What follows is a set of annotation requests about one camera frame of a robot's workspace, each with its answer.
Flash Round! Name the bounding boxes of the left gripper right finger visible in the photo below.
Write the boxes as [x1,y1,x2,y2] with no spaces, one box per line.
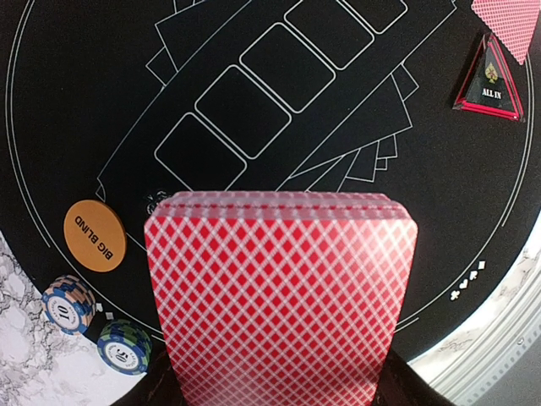
[372,351,454,406]

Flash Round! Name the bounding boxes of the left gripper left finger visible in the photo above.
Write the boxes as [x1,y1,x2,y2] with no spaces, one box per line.
[112,372,183,406]

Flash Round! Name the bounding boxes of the green chip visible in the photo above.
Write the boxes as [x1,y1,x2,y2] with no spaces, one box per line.
[97,319,152,376]

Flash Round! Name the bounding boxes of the grey chip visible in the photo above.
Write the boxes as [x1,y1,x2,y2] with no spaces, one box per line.
[41,275,96,335]

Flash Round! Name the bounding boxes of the red playing card deck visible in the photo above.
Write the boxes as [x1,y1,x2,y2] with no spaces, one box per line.
[145,191,418,405]

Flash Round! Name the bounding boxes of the orange big blind button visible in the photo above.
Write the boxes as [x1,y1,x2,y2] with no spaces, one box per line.
[63,200,127,273]

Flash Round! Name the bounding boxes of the red triangle all-in marker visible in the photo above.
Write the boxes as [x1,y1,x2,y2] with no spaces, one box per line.
[453,33,524,122]

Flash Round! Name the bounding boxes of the red card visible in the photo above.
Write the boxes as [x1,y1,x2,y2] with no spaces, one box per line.
[471,0,540,65]

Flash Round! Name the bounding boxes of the round black poker mat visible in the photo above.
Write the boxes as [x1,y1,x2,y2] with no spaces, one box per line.
[0,0,541,406]

